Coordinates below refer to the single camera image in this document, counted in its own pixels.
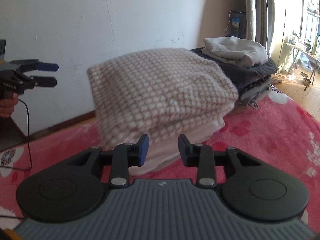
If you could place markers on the person's left hand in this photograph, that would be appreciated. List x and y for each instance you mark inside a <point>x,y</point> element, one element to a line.
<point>7,106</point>

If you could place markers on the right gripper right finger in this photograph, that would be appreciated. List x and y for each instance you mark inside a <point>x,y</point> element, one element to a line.
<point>248,186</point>

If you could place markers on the folding table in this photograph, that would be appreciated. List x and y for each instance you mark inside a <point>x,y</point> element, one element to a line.
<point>307,59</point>

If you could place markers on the folded dark grey clothes stack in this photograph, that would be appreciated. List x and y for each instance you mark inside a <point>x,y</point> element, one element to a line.
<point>244,62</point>

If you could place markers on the beige houndstooth knit cardigan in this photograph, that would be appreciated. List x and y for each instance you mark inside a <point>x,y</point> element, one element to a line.
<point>159,92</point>

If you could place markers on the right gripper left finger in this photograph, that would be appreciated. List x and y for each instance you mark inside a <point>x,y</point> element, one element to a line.
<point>76,186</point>

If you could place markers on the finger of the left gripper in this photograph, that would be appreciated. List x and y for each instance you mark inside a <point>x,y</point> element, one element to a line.
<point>37,66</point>
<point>43,81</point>

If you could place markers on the grey window curtain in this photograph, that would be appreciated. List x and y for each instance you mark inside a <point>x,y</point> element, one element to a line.
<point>260,21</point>

